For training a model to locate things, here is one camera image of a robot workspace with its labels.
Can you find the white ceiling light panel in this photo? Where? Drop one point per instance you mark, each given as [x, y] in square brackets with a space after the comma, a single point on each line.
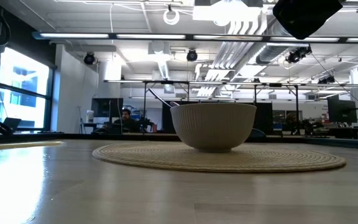
[228, 12]

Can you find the silver metal spoon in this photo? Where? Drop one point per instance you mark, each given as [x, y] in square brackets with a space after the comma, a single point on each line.
[158, 97]

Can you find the overhead LED light bar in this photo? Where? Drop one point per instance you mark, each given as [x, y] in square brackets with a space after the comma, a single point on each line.
[73, 35]

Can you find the black ceiling camera rig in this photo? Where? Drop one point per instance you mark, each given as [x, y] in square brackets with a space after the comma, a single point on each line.
[297, 55]

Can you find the person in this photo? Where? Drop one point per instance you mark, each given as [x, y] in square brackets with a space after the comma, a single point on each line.
[126, 123]

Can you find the round yellow woven placemat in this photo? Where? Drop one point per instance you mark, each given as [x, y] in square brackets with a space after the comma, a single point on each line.
[166, 158]

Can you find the dark blue chair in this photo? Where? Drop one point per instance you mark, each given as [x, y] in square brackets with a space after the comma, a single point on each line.
[256, 133]

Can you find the black computer monitor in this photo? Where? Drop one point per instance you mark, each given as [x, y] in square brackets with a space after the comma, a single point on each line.
[342, 110]
[107, 107]

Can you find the dark laptop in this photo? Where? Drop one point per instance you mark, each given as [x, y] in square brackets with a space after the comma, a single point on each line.
[12, 122]

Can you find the large window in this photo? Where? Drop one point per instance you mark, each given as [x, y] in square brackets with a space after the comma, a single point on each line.
[23, 71]

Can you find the white ribbed ceramic bowl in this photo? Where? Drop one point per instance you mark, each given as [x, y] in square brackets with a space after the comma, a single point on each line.
[213, 127]

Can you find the black ceiling dome fixture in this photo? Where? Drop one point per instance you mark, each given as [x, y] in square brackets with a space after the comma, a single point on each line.
[89, 58]
[192, 55]

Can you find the white jug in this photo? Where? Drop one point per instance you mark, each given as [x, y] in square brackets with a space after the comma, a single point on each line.
[90, 116]

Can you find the silver spiral air duct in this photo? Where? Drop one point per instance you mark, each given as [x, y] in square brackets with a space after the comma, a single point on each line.
[269, 53]

